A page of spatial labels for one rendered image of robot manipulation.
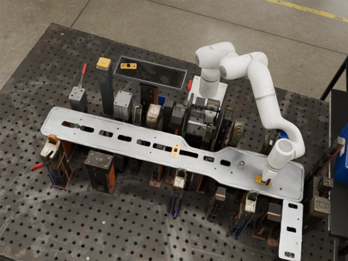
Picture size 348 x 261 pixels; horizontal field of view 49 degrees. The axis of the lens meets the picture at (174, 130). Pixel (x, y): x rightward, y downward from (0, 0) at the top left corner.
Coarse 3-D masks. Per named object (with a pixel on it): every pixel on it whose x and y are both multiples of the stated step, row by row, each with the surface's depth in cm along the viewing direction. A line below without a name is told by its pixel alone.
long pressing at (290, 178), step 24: (48, 120) 200; (72, 120) 201; (96, 120) 202; (96, 144) 194; (120, 144) 195; (168, 144) 198; (192, 168) 191; (216, 168) 192; (288, 168) 195; (264, 192) 187; (288, 192) 188
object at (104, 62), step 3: (102, 57) 206; (99, 60) 205; (102, 60) 205; (105, 60) 205; (108, 60) 205; (99, 63) 203; (102, 63) 203; (105, 63) 204; (108, 63) 204; (99, 66) 203; (102, 66) 203; (105, 66) 202
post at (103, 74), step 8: (104, 72) 206; (112, 72) 214; (104, 80) 211; (104, 88) 218; (112, 88) 224; (104, 96) 225; (112, 96) 229; (104, 104) 232; (112, 104) 234; (104, 112) 239; (112, 112) 239
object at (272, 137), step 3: (273, 129) 187; (276, 129) 183; (279, 129) 182; (273, 132) 188; (276, 132) 189; (279, 132) 187; (270, 135) 191; (273, 135) 191; (276, 135) 190; (270, 138) 191; (273, 138) 192; (276, 138) 190; (273, 141) 194; (267, 144) 195; (273, 144) 194
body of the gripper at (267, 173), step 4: (264, 164) 184; (264, 168) 182; (268, 168) 174; (264, 172) 179; (268, 172) 174; (272, 172) 173; (276, 172) 173; (264, 176) 178; (268, 176) 176; (272, 176) 175; (264, 180) 179; (272, 180) 178
